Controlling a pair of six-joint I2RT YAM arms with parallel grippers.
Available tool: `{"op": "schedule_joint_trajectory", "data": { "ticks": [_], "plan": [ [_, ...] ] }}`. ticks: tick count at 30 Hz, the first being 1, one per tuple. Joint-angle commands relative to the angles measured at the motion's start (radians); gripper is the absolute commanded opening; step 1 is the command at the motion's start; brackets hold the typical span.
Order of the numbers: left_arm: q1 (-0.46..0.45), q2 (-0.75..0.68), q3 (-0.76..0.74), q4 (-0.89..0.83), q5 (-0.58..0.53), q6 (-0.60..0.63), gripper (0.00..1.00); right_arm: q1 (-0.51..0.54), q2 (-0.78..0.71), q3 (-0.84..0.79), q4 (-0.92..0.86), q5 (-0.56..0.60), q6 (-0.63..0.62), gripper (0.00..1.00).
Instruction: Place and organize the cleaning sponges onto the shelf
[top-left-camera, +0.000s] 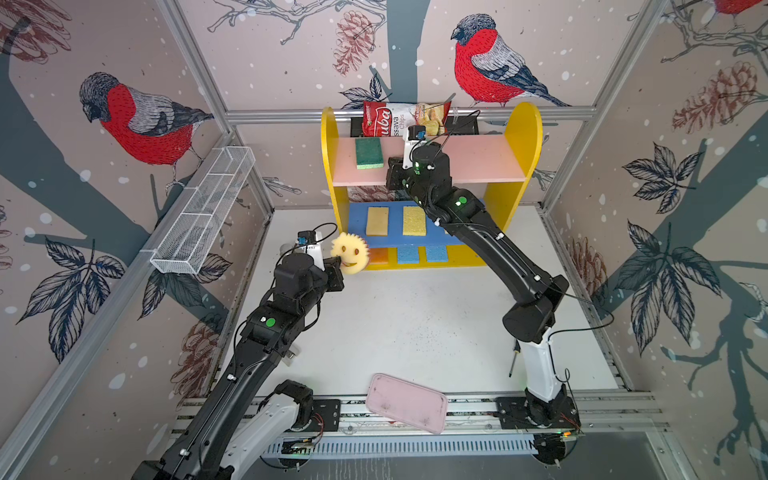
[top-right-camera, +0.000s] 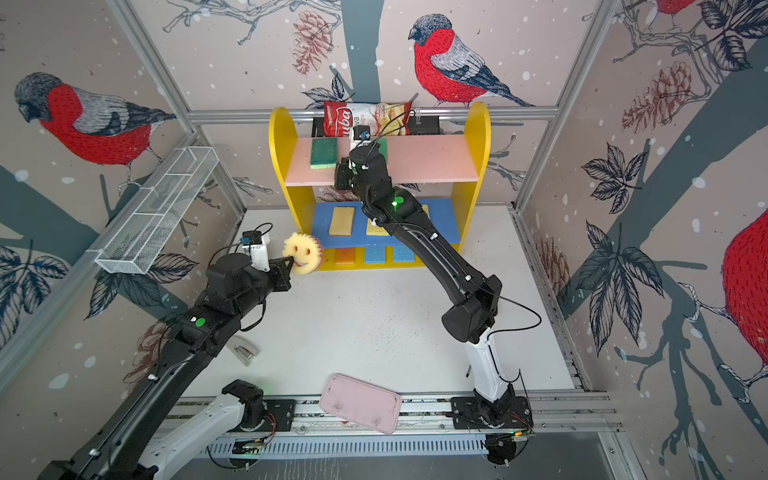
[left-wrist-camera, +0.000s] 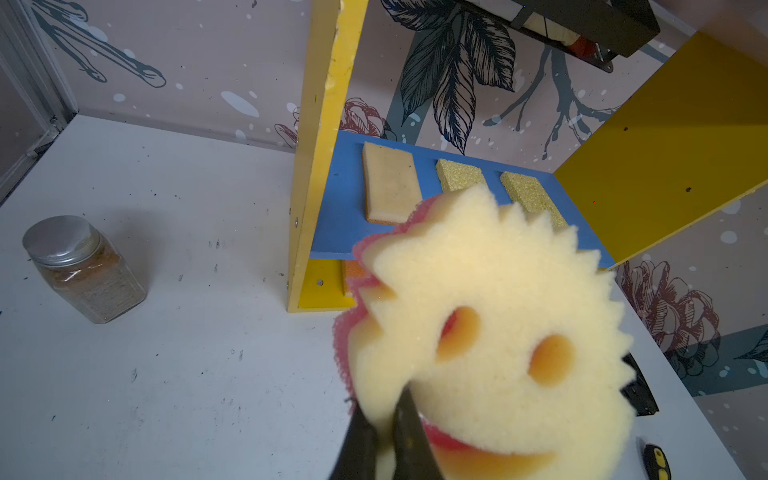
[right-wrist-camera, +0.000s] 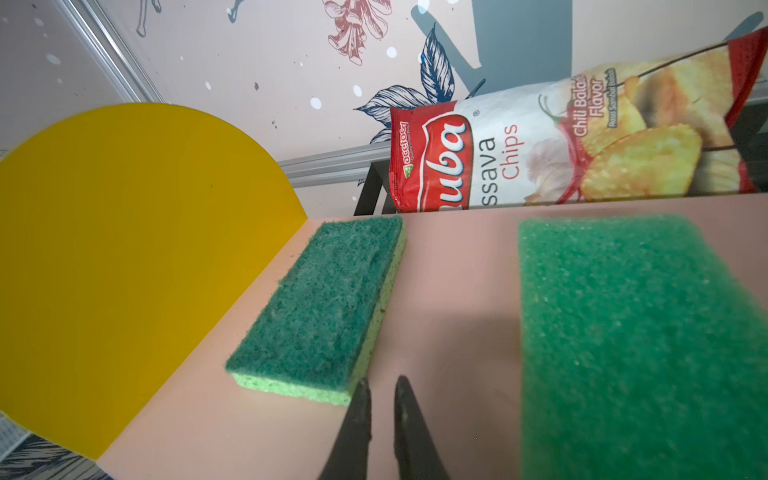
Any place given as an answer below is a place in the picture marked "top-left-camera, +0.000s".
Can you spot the beige orange-backed sponge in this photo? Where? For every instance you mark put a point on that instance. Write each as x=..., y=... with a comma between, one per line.
x=377, y=224

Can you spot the orange rectangular sponge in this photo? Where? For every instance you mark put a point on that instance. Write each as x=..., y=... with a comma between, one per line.
x=379, y=256

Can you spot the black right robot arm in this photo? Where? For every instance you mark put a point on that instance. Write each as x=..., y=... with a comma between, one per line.
x=537, y=295

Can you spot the yellow shelf pink blue boards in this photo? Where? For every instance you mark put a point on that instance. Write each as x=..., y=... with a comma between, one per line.
x=401, y=210

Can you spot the yellow smiley round sponge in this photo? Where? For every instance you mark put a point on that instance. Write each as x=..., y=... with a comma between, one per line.
x=353, y=252

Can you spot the red chips bag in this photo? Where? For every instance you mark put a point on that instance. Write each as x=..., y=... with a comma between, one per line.
x=381, y=119

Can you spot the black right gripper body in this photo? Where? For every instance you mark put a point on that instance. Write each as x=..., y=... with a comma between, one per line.
x=398, y=182

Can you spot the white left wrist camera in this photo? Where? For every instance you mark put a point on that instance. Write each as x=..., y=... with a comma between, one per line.
x=310, y=242

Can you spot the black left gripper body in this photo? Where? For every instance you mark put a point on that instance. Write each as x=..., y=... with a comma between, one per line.
x=328, y=279

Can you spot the pink plastic tray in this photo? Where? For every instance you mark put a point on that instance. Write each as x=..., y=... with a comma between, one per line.
x=411, y=404

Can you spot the dark green scouring sponge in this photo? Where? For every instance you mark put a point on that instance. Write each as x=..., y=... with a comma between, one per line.
x=369, y=153

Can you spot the blue cellulose sponge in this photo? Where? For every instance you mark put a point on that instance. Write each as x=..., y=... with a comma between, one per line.
x=408, y=255
x=437, y=254

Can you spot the black yellow screwdriver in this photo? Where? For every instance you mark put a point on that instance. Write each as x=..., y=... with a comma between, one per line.
x=515, y=355

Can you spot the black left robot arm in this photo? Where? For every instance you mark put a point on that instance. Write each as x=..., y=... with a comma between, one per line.
x=200, y=451

